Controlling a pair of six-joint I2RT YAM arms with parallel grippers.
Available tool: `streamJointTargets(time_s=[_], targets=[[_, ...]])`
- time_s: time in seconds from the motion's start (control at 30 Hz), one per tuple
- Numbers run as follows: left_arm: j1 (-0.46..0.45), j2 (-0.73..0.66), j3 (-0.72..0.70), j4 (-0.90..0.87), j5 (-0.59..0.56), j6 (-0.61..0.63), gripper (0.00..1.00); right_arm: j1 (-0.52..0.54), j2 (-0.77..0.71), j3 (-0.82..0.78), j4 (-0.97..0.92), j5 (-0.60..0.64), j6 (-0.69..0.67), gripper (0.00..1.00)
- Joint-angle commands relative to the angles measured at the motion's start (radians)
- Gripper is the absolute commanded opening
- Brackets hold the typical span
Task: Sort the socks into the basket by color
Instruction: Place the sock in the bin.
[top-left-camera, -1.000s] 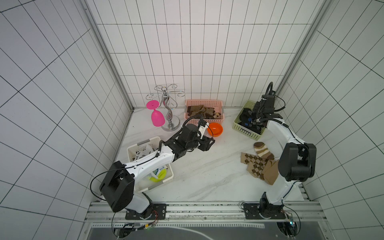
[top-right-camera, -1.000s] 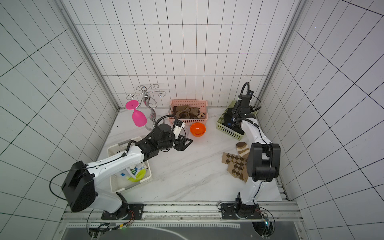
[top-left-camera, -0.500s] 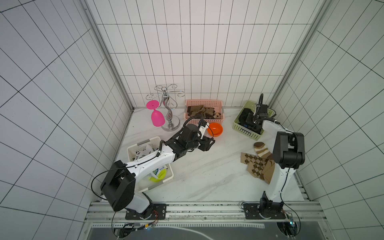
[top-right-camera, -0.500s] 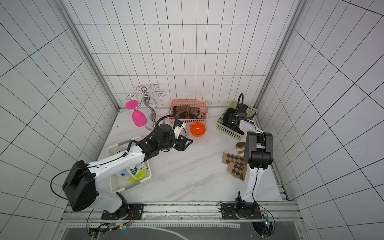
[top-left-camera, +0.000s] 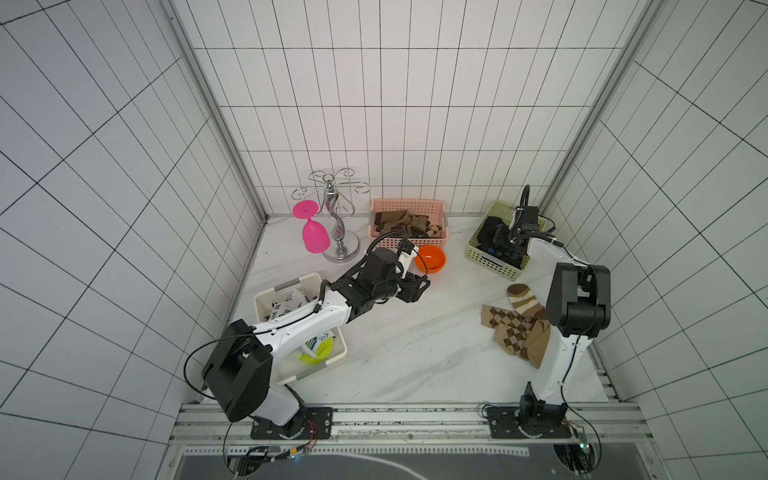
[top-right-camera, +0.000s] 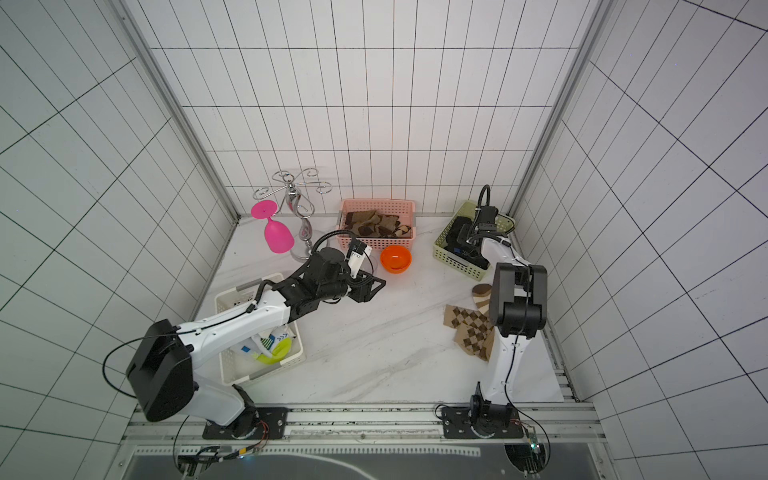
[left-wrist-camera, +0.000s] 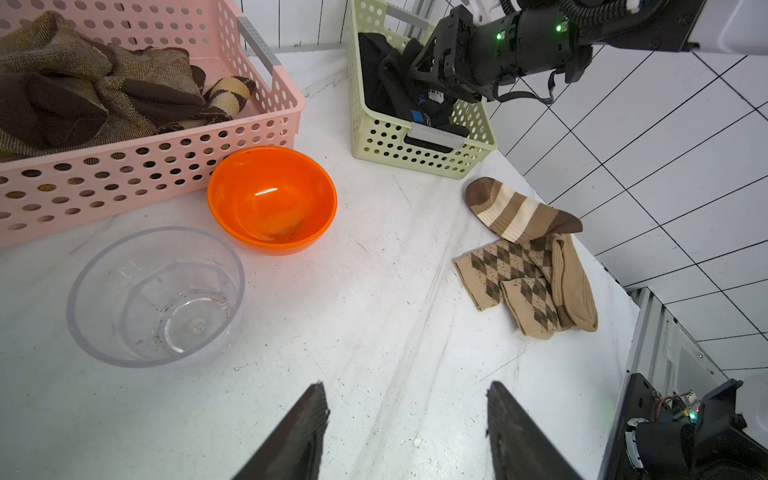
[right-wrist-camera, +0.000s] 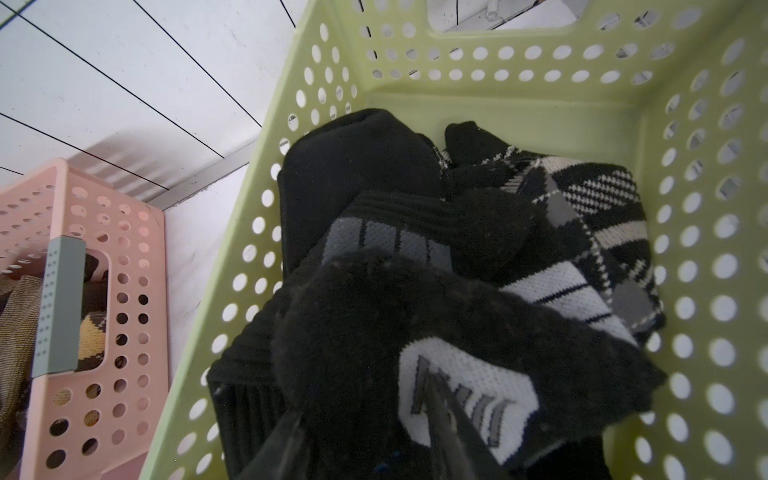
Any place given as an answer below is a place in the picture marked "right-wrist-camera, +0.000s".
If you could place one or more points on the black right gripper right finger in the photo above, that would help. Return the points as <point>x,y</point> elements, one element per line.
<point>457,450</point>

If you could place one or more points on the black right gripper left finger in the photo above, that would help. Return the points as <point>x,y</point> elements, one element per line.
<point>283,454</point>

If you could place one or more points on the pink perforated plastic basket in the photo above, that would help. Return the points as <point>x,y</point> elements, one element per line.
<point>99,366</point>

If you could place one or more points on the green perforated plastic basket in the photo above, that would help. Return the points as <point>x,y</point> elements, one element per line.
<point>676,91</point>

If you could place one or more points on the brown tan knit sock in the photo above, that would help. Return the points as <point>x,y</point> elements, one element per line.
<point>20,305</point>

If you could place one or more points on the black white striped sock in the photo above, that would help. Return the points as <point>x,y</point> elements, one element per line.
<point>595,209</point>

